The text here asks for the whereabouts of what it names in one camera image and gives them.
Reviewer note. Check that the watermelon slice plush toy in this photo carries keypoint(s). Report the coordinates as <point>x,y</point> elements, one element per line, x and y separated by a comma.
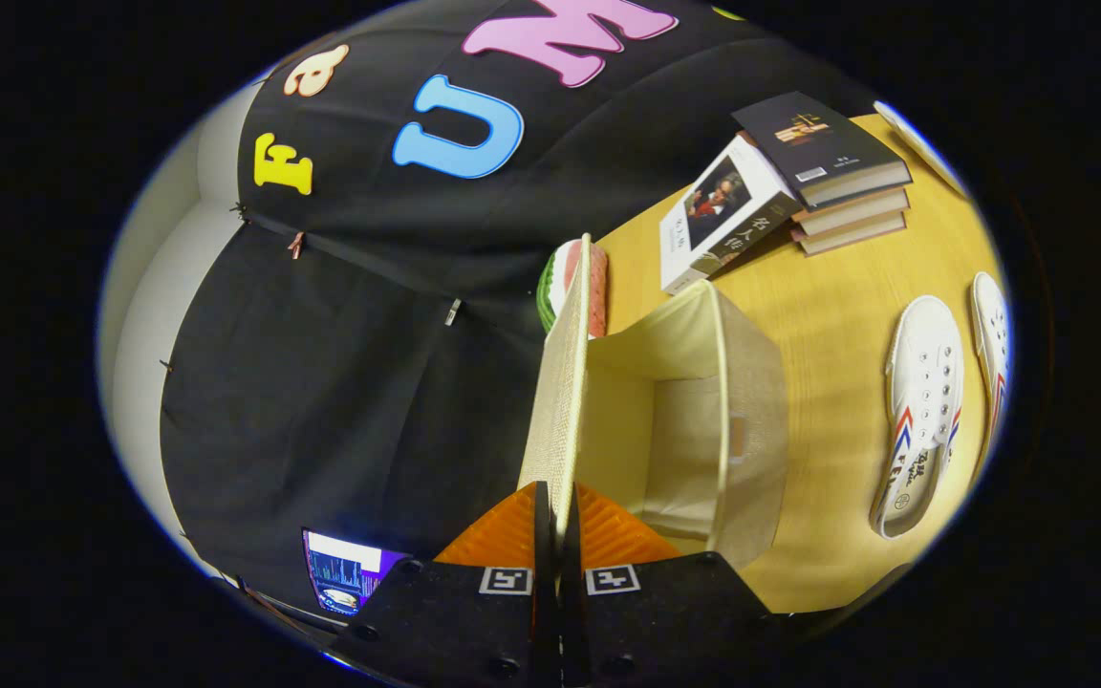
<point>555,287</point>

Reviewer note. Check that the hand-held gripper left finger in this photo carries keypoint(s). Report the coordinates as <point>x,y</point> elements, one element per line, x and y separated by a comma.
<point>455,621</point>

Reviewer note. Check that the black hardcover book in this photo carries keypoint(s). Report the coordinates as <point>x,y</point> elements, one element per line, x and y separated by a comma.
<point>809,143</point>

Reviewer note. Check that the beige fabric storage box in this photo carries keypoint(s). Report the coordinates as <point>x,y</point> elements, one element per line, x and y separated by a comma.
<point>751,430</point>

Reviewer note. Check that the lit computer monitor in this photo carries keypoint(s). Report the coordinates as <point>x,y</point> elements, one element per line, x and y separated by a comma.
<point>345,573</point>

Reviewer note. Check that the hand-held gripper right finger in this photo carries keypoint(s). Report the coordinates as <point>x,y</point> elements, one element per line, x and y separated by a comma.
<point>665,621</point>

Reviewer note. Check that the white plush toy with eyes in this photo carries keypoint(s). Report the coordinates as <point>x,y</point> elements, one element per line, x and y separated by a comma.
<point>918,143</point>

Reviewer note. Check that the black backdrop cloth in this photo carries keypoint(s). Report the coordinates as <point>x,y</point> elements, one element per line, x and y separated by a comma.
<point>340,382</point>

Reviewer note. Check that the white portrait cover book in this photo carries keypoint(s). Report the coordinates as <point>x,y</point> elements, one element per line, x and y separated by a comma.
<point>703,229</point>

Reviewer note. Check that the pink clothespin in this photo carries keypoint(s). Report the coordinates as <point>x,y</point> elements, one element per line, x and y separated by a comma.
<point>295,245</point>

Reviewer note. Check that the white canvas shoe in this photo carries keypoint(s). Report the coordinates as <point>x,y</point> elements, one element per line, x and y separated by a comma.
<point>928,382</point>
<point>990,325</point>

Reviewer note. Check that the brown hardcover book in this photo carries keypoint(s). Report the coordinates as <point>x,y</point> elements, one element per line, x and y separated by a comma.
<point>852,212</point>
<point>852,235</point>

